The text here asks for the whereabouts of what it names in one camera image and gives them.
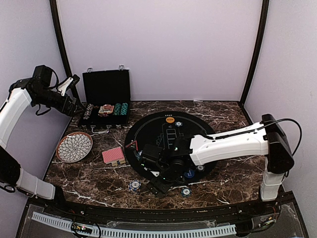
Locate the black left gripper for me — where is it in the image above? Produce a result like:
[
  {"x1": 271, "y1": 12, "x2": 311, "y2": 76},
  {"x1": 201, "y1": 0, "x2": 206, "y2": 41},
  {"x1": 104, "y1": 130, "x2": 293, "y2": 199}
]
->
[{"x1": 33, "y1": 87, "x2": 86, "y2": 117}]

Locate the blue white chip stack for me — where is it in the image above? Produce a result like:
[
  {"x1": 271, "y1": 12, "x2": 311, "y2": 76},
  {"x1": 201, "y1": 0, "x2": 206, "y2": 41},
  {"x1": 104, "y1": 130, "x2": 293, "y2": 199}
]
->
[{"x1": 128, "y1": 180, "x2": 141, "y2": 194}]

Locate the teal blue chip stack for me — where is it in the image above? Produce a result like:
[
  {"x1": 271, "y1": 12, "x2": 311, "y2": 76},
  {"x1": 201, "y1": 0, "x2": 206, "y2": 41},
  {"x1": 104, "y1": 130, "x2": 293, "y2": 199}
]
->
[{"x1": 181, "y1": 187, "x2": 192, "y2": 197}]

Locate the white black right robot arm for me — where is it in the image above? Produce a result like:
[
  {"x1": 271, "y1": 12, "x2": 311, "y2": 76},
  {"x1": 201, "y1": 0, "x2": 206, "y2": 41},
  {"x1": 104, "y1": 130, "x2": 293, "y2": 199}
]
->
[{"x1": 137, "y1": 114, "x2": 294, "y2": 215}]

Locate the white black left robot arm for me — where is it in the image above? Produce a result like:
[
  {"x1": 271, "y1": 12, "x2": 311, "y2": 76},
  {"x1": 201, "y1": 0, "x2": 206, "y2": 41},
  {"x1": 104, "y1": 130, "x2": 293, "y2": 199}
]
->
[{"x1": 0, "y1": 75, "x2": 81, "y2": 216}]

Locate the blue tan chip row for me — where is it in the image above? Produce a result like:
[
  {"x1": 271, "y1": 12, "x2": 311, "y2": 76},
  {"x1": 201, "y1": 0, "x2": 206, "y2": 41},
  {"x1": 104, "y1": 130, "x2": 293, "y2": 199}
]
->
[{"x1": 83, "y1": 104, "x2": 94, "y2": 120}]

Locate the black poker chip case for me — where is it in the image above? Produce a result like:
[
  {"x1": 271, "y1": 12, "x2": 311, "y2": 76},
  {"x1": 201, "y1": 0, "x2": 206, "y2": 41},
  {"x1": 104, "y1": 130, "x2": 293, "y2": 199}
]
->
[{"x1": 78, "y1": 68, "x2": 131, "y2": 129}]

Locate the blue small blind button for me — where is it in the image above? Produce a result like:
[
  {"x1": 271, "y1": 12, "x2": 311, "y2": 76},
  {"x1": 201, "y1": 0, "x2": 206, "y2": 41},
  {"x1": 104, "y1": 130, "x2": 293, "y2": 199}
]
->
[{"x1": 183, "y1": 169, "x2": 195, "y2": 179}]

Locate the boxed card deck in case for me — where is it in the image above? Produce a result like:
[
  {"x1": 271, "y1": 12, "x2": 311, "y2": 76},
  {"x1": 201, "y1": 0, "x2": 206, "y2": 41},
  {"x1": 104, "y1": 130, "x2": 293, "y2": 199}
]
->
[{"x1": 99, "y1": 104, "x2": 114, "y2": 115}]

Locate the teal chip row left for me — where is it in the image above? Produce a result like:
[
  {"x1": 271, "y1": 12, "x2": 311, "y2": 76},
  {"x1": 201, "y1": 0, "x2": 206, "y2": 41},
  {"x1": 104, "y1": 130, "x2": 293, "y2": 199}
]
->
[{"x1": 113, "y1": 103, "x2": 121, "y2": 116}]

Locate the teal chip row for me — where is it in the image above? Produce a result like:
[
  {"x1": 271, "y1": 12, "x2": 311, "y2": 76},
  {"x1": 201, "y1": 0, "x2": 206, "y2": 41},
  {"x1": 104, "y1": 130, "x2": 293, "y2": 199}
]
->
[
  {"x1": 113, "y1": 103, "x2": 121, "y2": 116},
  {"x1": 120, "y1": 103, "x2": 129, "y2": 116}
]

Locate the red triangular all-in button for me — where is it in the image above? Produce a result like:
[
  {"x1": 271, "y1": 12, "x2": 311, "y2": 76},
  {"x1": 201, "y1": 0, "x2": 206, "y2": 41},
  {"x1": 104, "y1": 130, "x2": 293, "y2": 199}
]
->
[{"x1": 125, "y1": 140, "x2": 138, "y2": 151}]

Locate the teal chip row right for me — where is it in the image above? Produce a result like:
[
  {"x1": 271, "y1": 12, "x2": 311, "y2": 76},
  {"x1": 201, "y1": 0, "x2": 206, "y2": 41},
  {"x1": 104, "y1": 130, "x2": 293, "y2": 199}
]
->
[{"x1": 120, "y1": 103, "x2": 129, "y2": 116}]

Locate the floral ceramic plate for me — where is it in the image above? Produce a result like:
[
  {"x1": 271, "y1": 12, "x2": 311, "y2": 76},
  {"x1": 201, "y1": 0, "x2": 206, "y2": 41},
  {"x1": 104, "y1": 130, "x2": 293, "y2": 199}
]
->
[{"x1": 56, "y1": 131, "x2": 93, "y2": 163}]

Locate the red playing card deck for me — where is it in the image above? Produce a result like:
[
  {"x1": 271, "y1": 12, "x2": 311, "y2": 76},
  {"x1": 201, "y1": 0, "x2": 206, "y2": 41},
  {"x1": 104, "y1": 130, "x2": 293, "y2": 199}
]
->
[{"x1": 102, "y1": 147, "x2": 126, "y2": 167}]

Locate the round black poker mat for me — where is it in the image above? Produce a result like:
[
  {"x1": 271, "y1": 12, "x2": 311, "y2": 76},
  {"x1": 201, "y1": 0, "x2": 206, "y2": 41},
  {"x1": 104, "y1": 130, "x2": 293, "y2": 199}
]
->
[{"x1": 124, "y1": 111, "x2": 217, "y2": 183}]

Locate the orange big blind button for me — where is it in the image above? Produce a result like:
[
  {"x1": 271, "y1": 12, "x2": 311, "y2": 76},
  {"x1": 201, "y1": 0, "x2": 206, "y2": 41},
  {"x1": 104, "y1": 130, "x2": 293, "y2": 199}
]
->
[{"x1": 165, "y1": 117, "x2": 175, "y2": 123}]

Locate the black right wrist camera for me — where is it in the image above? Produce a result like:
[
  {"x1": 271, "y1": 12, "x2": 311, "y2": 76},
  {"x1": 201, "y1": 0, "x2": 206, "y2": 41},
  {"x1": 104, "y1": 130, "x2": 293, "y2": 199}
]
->
[{"x1": 141, "y1": 144, "x2": 163, "y2": 170}]

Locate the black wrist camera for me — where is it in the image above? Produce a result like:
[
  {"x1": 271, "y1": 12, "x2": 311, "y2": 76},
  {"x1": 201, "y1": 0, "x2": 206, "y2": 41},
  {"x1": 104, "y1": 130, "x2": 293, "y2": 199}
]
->
[
  {"x1": 141, "y1": 144, "x2": 163, "y2": 170},
  {"x1": 33, "y1": 65, "x2": 53, "y2": 87}
]

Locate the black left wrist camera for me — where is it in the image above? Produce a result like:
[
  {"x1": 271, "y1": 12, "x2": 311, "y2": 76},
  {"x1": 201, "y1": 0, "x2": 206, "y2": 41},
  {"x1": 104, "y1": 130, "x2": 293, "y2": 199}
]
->
[{"x1": 33, "y1": 65, "x2": 53, "y2": 87}]

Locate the white cable duct strip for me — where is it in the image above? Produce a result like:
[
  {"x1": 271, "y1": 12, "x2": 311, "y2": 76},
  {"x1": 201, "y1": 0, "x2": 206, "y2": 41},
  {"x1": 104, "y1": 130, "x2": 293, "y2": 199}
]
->
[{"x1": 31, "y1": 212, "x2": 237, "y2": 238}]

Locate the black left frame post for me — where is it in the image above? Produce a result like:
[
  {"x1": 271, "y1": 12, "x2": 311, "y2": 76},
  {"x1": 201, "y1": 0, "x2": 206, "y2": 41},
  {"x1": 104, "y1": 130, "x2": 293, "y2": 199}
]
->
[{"x1": 49, "y1": 0, "x2": 82, "y2": 110}]

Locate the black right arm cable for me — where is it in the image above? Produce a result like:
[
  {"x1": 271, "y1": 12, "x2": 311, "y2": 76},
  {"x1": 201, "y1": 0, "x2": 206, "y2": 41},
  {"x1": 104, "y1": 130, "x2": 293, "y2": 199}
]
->
[{"x1": 203, "y1": 118, "x2": 303, "y2": 178}]

